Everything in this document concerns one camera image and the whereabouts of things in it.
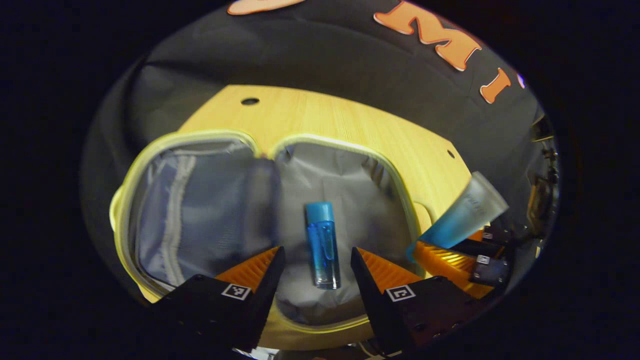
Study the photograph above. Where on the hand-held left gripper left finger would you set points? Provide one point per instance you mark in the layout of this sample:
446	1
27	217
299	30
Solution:
265	290

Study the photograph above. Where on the black backdrop cloth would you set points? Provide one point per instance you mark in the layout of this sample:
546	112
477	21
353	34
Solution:
300	55

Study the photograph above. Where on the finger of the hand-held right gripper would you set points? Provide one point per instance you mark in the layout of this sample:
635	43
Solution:
492	272
492	242

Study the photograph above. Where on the pale yellow suitcase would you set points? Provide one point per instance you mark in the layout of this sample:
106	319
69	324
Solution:
350	200

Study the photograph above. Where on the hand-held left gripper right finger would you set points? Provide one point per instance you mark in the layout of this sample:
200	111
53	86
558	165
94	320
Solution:
372	290

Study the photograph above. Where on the white and blue cream tube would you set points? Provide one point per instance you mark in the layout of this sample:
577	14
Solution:
460	220

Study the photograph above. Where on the blue capped glass bottle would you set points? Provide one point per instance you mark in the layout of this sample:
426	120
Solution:
322	245

